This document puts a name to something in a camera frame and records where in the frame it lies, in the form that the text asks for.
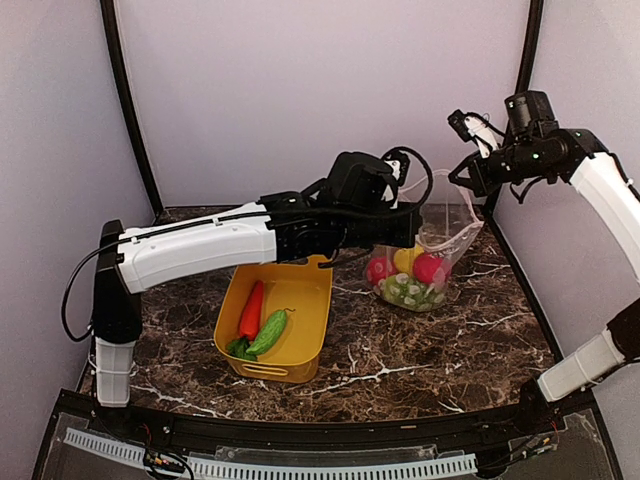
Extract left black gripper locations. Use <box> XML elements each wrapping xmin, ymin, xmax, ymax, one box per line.
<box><xmin>338</xmin><ymin>200</ymin><xmax>425</xmax><ymax>249</ymax></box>

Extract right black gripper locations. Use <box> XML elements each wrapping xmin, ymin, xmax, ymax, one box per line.
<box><xmin>450</xmin><ymin>139</ymin><xmax>555</xmax><ymax>196</ymax></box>

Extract yellow toy lemon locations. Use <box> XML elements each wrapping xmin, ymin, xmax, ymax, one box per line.
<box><xmin>393</xmin><ymin>245</ymin><xmax>424</xmax><ymax>276</ymax></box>

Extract red toy apple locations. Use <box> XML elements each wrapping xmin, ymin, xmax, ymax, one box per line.
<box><xmin>365</xmin><ymin>256</ymin><xmax>398</xmax><ymax>286</ymax></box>

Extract red toy tomato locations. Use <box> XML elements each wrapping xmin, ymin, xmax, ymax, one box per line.
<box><xmin>412</xmin><ymin>253</ymin><xmax>451</xmax><ymax>286</ymax></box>

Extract clear zip top bag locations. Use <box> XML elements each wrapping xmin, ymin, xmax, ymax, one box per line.
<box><xmin>364</xmin><ymin>169</ymin><xmax>484</xmax><ymax>308</ymax></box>

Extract green toy grapes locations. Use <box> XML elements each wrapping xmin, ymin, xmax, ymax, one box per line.
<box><xmin>378</xmin><ymin>273</ymin><xmax>446</xmax><ymax>312</ymax></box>

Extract green toy cucumber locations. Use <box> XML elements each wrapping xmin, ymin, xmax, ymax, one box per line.
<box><xmin>245</xmin><ymin>308</ymin><xmax>294</xmax><ymax>356</ymax></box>

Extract orange toy carrot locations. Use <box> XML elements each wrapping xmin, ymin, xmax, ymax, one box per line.
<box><xmin>238</xmin><ymin>280</ymin><xmax>264</xmax><ymax>341</ymax></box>

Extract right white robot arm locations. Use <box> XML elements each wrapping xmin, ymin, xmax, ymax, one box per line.
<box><xmin>449</xmin><ymin>118</ymin><xmax>639</xmax><ymax>434</ymax></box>

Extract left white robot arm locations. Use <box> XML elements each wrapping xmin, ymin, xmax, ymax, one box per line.
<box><xmin>79</xmin><ymin>192</ymin><xmax>421</xmax><ymax>436</ymax></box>

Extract yellow plastic basket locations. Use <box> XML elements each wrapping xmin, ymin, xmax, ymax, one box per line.
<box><xmin>214</xmin><ymin>255</ymin><xmax>333</xmax><ymax>384</ymax></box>

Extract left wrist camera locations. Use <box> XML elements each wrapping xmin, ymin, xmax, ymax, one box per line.
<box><xmin>321</xmin><ymin>152</ymin><xmax>398</xmax><ymax>210</ymax></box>

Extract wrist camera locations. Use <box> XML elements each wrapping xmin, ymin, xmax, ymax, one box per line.
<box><xmin>321</xmin><ymin>152</ymin><xmax>398</xmax><ymax>210</ymax></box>
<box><xmin>504</xmin><ymin>90</ymin><xmax>559</xmax><ymax>138</ymax></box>

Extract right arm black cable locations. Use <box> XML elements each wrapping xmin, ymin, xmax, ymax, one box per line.
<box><xmin>464</xmin><ymin>112</ymin><xmax>511</xmax><ymax>146</ymax></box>

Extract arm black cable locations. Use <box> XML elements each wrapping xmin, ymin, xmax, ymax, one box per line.
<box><xmin>464</xmin><ymin>112</ymin><xmax>511</xmax><ymax>146</ymax></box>
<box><xmin>382</xmin><ymin>145</ymin><xmax>434</xmax><ymax>216</ymax></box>

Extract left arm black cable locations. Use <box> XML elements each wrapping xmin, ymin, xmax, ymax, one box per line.
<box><xmin>382</xmin><ymin>145</ymin><xmax>434</xmax><ymax>216</ymax></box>

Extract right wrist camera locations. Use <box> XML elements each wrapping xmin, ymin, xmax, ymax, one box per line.
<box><xmin>504</xmin><ymin>90</ymin><xmax>559</xmax><ymax>138</ymax></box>

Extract right black frame post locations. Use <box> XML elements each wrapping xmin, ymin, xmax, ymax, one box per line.
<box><xmin>514</xmin><ymin>0</ymin><xmax>544</xmax><ymax>93</ymax></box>

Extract black frame post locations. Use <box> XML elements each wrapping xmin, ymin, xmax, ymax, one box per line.
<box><xmin>99</xmin><ymin>0</ymin><xmax>164</xmax><ymax>217</ymax></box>
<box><xmin>514</xmin><ymin>0</ymin><xmax>544</xmax><ymax>93</ymax></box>

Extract white slotted cable duct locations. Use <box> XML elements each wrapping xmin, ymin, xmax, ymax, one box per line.
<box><xmin>64</xmin><ymin>428</ymin><xmax>478</xmax><ymax>479</ymax></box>

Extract black front rail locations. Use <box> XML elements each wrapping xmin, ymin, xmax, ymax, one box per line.
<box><xmin>84</xmin><ymin>384</ymin><xmax>596</xmax><ymax>451</ymax></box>

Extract left black frame post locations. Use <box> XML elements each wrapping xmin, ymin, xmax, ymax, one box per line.
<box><xmin>99</xmin><ymin>0</ymin><xmax>164</xmax><ymax>217</ymax></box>

